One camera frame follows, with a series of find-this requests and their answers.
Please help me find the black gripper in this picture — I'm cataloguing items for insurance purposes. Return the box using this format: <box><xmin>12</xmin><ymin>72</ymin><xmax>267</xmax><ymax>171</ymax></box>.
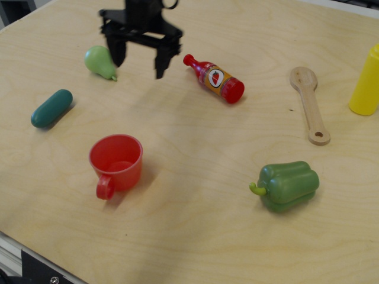
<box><xmin>99</xmin><ymin>1</ymin><xmax>183</xmax><ymax>79</ymax></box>

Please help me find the dark green toy cucumber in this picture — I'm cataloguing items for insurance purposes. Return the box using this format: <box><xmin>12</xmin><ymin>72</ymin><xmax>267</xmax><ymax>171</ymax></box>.
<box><xmin>31</xmin><ymin>89</ymin><xmax>73</xmax><ymax>128</ymax></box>

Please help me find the red plastic cup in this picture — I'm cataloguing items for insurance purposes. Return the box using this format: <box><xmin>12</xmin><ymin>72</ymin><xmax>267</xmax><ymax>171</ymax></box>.
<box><xmin>89</xmin><ymin>134</ymin><xmax>143</xmax><ymax>200</ymax></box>

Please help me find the light green toy pear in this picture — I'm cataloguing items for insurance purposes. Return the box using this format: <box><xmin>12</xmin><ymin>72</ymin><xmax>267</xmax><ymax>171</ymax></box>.
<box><xmin>84</xmin><ymin>46</ymin><xmax>117</xmax><ymax>81</ymax></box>

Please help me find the red toy ketchup bottle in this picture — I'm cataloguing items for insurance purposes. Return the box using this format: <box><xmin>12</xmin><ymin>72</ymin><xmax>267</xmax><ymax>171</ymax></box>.
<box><xmin>183</xmin><ymin>54</ymin><xmax>245</xmax><ymax>104</ymax></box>

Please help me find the wooden spoon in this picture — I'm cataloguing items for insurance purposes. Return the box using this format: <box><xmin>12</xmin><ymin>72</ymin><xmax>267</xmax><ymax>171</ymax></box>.
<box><xmin>290</xmin><ymin>67</ymin><xmax>330</xmax><ymax>146</ymax></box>

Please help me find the green toy bell pepper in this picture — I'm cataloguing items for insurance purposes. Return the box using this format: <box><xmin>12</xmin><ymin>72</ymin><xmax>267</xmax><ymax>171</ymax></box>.
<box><xmin>249</xmin><ymin>161</ymin><xmax>320</xmax><ymax>213</ymax></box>

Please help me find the yellow plastic bottle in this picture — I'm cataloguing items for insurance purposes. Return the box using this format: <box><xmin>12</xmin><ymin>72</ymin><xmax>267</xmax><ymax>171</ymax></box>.
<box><xmin>348</xmin><ymin>44</ymin><xmax>378</xmax><ymax>115</ymax></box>

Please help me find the aluminium table frame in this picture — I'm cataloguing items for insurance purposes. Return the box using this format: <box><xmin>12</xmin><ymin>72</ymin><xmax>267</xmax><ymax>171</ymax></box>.
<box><xmin>0</xmin><ymin>230</ymin><xmax>89</xmax><ymax>284</ymax></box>

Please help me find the black corner bracket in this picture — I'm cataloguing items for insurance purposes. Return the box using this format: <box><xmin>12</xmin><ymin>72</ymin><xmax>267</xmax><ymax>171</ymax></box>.
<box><xmin>21</xmin><ymin>249</ymin><xmax>86</xmax><ymax>284</ymax></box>

